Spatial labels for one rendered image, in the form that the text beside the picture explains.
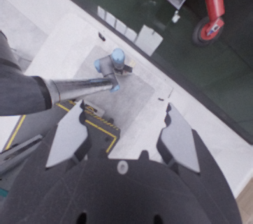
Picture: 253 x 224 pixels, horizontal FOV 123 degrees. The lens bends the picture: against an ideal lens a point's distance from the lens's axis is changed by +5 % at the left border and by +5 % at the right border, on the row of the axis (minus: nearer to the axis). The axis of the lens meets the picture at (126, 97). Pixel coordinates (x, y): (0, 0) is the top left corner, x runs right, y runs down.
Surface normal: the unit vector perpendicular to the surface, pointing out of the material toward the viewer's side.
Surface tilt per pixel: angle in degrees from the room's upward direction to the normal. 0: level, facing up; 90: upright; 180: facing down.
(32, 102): 63
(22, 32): 0
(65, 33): 12
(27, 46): 0
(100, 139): 0
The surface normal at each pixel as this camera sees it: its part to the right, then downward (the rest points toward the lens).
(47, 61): -0.11, -0.04
